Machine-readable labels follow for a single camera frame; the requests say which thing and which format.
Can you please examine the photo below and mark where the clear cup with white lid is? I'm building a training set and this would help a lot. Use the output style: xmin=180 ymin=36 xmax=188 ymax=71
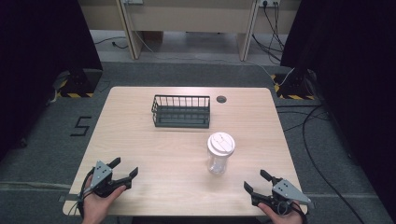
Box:
xmin=206 ymin=132 xmax=236 ymax=175

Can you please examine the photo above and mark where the bundle of black hanging cables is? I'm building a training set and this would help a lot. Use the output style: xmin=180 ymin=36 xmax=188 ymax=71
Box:
xmin=251 ymin=0 xmax=286 ymax=64

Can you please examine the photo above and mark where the person's right hand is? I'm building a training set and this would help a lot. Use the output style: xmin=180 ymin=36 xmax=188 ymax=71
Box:
xmin=257 ymin=200 xmax=304 ymax=224

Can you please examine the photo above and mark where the long black floor cable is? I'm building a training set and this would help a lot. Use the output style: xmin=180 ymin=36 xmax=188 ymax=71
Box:
xmin=275 ymin=104 xmax=366 ymax=224

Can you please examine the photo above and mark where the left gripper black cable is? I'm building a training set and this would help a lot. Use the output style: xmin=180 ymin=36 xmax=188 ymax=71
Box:
xmin=67 ymin=167 xmax=95 ymax=219

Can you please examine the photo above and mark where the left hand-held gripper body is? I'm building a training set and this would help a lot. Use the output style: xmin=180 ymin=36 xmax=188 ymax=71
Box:
xmin=89 ymin=160 xmax=128 ymax=199

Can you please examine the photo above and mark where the beige wooden desk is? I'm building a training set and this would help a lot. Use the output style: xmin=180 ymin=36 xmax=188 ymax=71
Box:
xmin=78 ymin=0 xmax=302 ymax=63

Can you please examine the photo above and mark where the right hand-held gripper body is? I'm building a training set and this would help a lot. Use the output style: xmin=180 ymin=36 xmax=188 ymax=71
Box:
xmin=257 ymin=176 xmax=312 ymax=217

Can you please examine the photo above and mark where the black curtain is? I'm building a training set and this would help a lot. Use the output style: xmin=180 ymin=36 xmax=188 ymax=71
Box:
xmin=0 ymin=0 xmax=104 ymax=162
xmin=279 ymin=0 xmax=396 ymax=216

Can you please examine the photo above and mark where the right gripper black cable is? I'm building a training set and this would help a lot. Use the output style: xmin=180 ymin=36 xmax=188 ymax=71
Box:
xmin=276 ymin=200 xmax=308 ymax=224

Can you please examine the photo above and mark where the short black floor cable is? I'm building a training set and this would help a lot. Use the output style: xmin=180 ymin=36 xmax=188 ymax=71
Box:
xmin=92 ymin=35 xmax=129 ymax=50

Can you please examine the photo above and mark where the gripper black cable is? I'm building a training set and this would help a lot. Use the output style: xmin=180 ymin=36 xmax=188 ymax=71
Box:
xmin=67 ymin=167 xmax=95 ymax=219
xmin=276 ymin=200 xmax=308 ymax=224

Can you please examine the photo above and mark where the thin white floor cable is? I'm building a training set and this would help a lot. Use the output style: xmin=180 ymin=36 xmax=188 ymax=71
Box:
xmin=133 ymin=29 xmax=296 ymax=87

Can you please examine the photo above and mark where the black wire basket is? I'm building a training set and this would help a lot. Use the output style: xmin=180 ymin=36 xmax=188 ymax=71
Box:
xmin=150 ymin=94 xmax=211 ymax=129

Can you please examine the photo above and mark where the person's left hand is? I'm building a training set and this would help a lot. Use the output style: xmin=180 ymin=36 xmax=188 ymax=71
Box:
xmin=81 ymin=175 xmax=127 ymax=224

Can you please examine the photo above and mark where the black stand base striped tape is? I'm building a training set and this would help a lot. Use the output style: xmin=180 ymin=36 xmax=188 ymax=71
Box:
xmin=55 ymin=67 xmax=104 ymax=99
xmin=270 ymin=67 xmax=318 ymax=101

